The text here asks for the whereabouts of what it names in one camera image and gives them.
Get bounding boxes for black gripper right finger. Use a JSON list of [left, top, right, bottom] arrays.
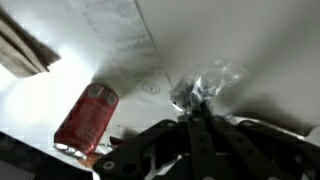
[[207, 114, 320, 180]]

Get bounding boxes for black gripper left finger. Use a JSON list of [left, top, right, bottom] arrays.
[[92, 101, 215, 180]]

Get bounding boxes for clear plastic bag with pen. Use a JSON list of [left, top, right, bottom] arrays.
[[168, 59, 250, 113]]

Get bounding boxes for brown snack piece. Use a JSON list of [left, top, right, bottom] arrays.
[[77, 151, 102, 168]]

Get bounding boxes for red soda can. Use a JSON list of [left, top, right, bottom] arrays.
[[53, 82, 121, 158]]

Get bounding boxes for white paper receipt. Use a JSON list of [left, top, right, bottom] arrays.
[[82, 0, 178, 105]]

